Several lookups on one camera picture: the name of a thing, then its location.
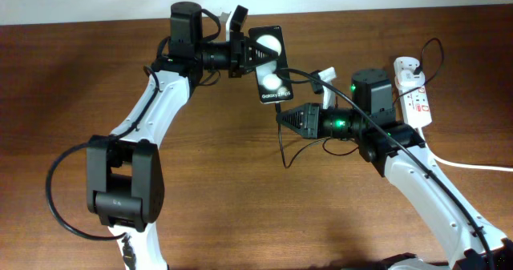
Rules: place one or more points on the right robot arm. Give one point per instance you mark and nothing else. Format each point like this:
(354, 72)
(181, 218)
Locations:
(401, 155)

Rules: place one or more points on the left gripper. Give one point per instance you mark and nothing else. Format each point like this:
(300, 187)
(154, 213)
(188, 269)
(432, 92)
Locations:
(240, 48)

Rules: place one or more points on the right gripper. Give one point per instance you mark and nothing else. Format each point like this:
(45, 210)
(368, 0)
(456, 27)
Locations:
(313, 128)

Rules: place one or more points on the black smartphone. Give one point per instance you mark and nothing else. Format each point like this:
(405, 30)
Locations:
(271, 89)

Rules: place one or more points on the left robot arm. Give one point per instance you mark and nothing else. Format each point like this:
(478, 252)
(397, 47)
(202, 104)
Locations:
(125, 183)

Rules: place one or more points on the white power strip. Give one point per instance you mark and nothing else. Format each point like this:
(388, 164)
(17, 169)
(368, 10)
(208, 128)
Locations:
(414, 102)

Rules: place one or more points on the white charger plug adapter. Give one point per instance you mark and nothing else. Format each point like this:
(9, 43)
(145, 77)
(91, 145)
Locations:
(407, 79)

